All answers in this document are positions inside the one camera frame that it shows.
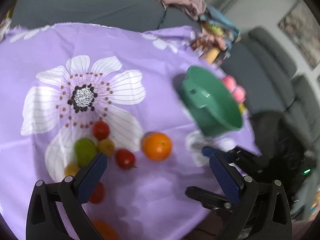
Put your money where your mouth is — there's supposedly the green plastic bowl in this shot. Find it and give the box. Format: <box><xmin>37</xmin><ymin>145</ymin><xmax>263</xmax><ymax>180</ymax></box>
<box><xmin>177</xmin><ymin>66</ymin><xmax>243</xmax><ymax>137</ymax></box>

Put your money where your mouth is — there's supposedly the stack of colourful papers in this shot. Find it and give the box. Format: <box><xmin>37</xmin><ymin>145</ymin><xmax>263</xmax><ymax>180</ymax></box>
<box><xmin>190</xmin><ymin>7</ymin><xmax>241</xmax><ymax>63</ymax></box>

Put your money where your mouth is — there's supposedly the yellow-brown small fruit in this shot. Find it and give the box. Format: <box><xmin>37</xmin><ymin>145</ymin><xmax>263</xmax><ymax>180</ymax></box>
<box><xmin>64</xmin><ymin>163</ymin><xmax>80</xmax><ymax>177</ymax></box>
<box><xmin>97</xmin><ymin>138</ymin><xmax>115</xmax><ymax>156</ymax></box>

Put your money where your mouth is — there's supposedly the grey sofa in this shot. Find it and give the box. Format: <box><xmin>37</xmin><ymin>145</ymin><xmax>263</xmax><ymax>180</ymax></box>
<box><xmin>12</xmin><ymin>0</ymin><xmax>319</xmax><ymax>142</ymax></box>

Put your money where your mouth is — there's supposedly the pink round toy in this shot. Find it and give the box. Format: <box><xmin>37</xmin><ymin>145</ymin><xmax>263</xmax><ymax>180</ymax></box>
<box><xmin>221</xmin><ymin>75</ymin><xmax>246</xmax><ymax>103</ymax></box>

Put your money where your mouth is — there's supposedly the large orange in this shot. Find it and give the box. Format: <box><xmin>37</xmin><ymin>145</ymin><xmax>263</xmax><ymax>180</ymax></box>
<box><xmin>142</xmin><ymin>132</ymin><xmax>172</xmax><ymax>161</ymax></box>

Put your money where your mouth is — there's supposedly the purple floral tablecloth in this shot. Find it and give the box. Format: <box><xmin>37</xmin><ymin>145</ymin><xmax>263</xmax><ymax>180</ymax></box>
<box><xmin>1</xmin><ymin>23</ymin><xmax>258</xmax><ymax>239</ymax></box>

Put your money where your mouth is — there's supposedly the framed wall picture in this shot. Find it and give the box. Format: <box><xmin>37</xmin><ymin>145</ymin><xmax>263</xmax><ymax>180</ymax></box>
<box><xmin>278</xmin><ymin>1</ymin><xmax>319</xmax><ymax>70</ymax></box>

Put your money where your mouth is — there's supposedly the green mango-shaped fruit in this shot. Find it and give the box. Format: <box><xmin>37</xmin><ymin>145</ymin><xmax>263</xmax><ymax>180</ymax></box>
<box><xmin>74</xmin><ymin>138</ymin><xmax>97</xmax><ymax>167</ymax></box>

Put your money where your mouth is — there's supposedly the red tomato with stem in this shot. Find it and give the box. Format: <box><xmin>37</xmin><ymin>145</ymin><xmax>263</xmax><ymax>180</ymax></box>
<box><xmin>115</xmin><ymin>148</ymin><xmax>136</xmax><ymax>170</ymax></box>

